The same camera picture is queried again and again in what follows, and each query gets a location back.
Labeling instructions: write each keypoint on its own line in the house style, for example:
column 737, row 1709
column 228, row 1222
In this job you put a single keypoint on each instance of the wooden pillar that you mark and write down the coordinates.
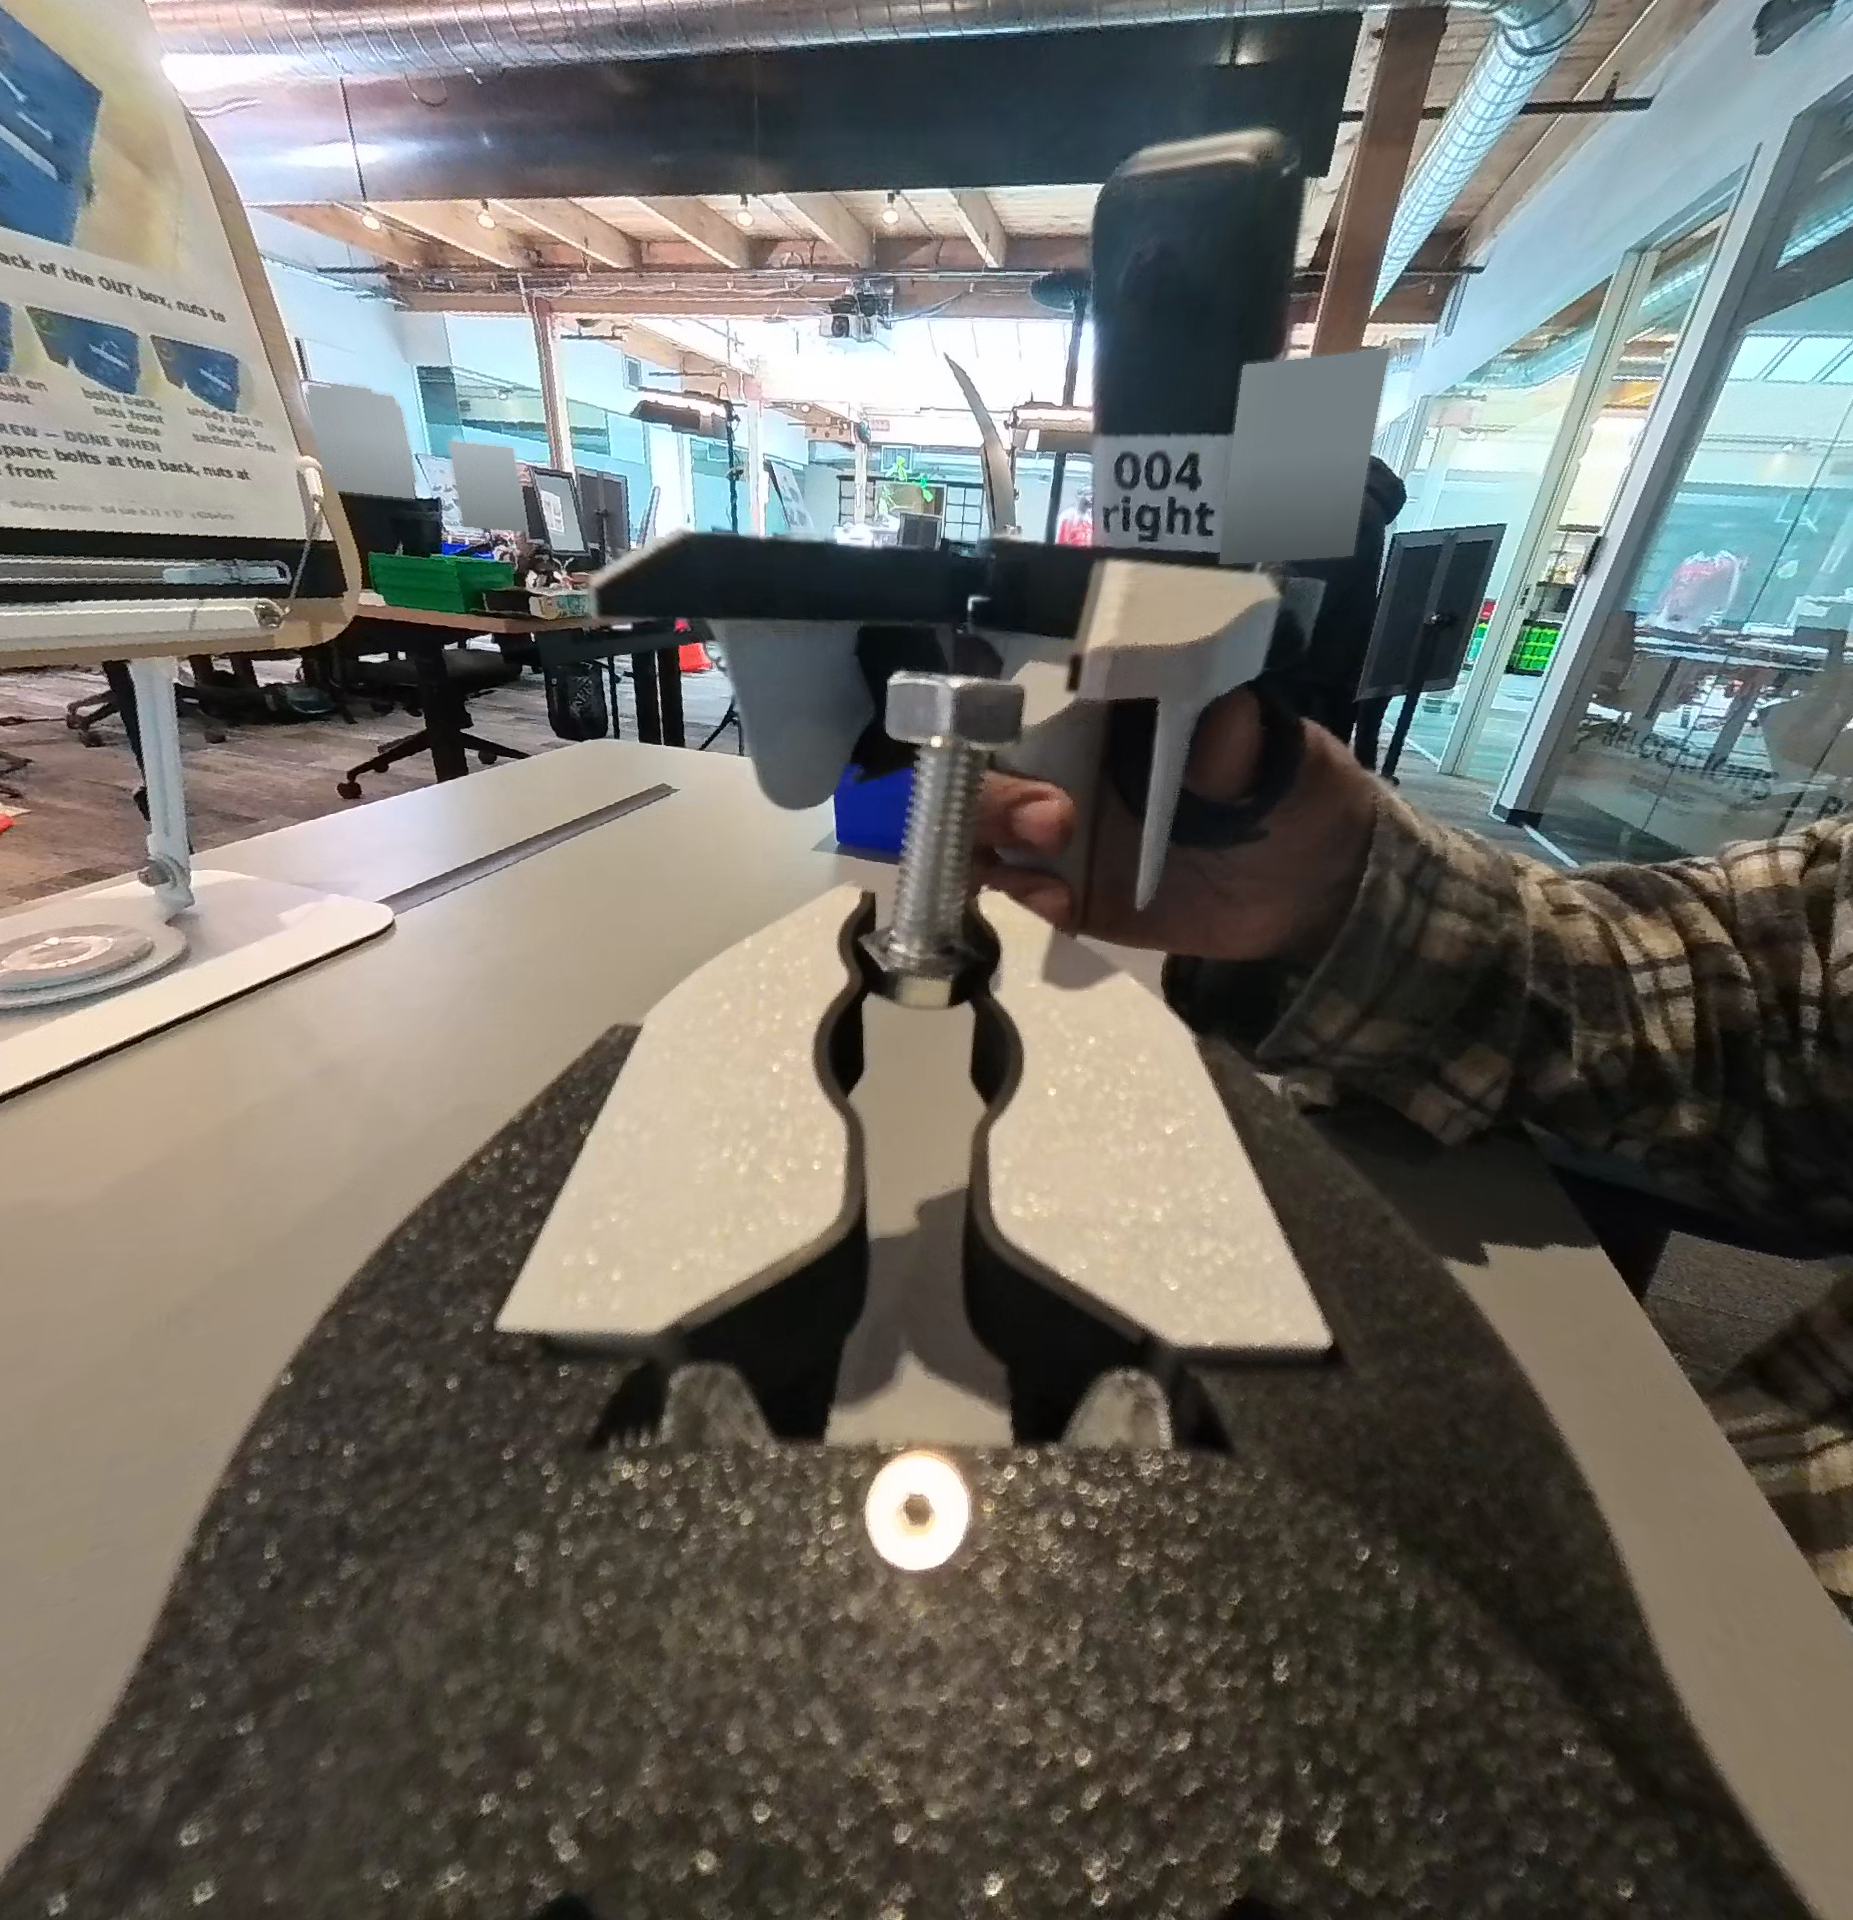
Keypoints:
column 1376, row 180

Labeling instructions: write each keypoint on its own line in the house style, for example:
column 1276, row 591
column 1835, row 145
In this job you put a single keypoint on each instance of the green lit display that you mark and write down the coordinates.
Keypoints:
column 1535, row 645

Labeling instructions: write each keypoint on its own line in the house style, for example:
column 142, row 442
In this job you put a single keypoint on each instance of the black computer monitor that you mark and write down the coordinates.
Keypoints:
column 603, row 517

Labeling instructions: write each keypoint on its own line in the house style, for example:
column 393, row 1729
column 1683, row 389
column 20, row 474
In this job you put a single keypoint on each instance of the patterned small box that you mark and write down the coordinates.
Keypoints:
column 561, row 601

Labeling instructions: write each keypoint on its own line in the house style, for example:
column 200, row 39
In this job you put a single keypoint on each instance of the black panel on stand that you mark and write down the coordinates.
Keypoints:
column 1427, row 614

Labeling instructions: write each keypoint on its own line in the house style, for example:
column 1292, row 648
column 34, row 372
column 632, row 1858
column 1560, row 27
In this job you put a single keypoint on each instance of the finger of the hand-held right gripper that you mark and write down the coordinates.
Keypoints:
column 1057, row 742
column 783, row 705

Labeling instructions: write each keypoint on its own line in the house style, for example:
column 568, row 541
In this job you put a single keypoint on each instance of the person's right hand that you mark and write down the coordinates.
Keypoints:
column 1256, row 902

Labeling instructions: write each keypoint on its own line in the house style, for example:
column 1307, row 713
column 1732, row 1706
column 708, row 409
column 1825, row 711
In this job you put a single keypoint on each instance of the large silver hex nut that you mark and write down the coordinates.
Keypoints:
column 928, row 987

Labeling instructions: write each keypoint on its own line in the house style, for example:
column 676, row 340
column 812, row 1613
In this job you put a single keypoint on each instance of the black ceiling panel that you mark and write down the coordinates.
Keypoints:
column 866, row 136

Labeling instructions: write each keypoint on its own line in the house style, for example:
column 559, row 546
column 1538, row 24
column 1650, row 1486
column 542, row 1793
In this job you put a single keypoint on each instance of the spiral metal duct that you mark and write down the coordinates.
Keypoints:
column 1512, row 92
column 266, row 67

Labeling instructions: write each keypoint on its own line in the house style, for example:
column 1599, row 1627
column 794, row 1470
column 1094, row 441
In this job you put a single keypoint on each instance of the printed instruction sheet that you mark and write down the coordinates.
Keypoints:
column 115, row 302

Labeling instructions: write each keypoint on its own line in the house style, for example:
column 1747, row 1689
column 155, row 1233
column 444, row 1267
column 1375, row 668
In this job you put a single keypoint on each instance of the black mesh bin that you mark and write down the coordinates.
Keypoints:
column 578, row 703

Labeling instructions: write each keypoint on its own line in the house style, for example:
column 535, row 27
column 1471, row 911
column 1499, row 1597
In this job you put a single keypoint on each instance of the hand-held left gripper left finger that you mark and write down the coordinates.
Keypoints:
column 701, row 1155

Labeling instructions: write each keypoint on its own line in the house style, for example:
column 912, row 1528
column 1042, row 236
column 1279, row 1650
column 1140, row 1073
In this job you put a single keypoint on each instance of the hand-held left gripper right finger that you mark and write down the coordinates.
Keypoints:
column 1137, row 1186

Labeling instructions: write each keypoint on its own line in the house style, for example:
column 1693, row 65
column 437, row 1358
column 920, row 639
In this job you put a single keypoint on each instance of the monitor showing white page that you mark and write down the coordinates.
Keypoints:
column 556, row 510

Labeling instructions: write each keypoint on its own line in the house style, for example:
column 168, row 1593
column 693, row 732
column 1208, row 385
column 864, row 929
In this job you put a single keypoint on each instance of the person's plaid shirt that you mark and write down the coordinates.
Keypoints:
column 1828, row 1441

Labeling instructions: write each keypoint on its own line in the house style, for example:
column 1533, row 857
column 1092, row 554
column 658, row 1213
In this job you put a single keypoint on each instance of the large silver hex bolt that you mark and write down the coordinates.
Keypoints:
column 937, row 840

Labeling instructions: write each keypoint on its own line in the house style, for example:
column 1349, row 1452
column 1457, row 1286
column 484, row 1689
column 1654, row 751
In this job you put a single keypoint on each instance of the green plastic bin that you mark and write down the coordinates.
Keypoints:
column 431, row 583

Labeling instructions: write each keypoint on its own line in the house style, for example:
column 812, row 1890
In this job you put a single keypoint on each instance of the wooden display board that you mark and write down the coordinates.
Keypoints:
column 115, row 639

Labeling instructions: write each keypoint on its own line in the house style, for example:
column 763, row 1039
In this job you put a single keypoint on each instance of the light stand tripod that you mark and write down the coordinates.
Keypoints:
column 677, row 415

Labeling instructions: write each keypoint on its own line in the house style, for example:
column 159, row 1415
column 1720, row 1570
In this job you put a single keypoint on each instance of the black office chair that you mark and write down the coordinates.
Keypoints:
column 431, row 661

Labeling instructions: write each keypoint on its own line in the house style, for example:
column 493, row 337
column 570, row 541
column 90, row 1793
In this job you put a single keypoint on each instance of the blue plastic bin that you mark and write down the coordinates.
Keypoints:
column 866, row 817

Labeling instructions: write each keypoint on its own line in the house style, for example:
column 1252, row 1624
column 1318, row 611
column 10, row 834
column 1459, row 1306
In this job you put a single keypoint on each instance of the brown office desk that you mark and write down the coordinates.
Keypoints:
column 415, row 618

